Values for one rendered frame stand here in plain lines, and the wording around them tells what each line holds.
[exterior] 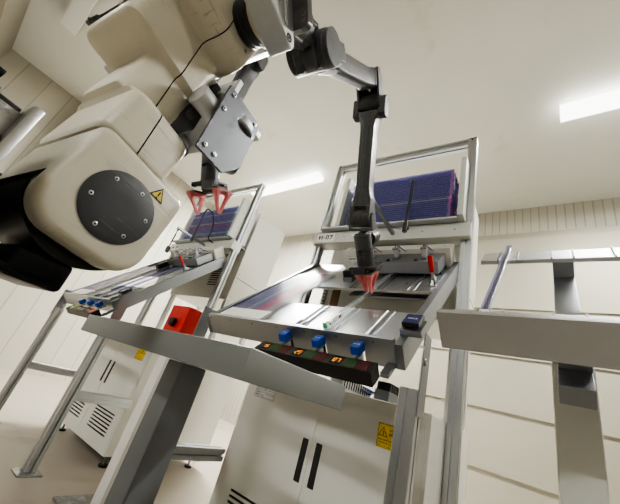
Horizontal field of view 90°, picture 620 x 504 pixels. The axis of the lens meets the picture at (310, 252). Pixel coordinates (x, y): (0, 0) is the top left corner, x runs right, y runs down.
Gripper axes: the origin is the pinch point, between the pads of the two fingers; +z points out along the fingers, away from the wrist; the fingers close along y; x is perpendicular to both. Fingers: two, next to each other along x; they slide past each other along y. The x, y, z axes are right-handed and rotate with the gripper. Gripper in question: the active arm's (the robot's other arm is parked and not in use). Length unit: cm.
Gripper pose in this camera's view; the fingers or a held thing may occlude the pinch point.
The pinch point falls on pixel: (369, 290)
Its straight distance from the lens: 106.4
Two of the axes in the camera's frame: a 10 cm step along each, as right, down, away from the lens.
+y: -8.2, 0.3, 5.7
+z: 1.5, 9.7, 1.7
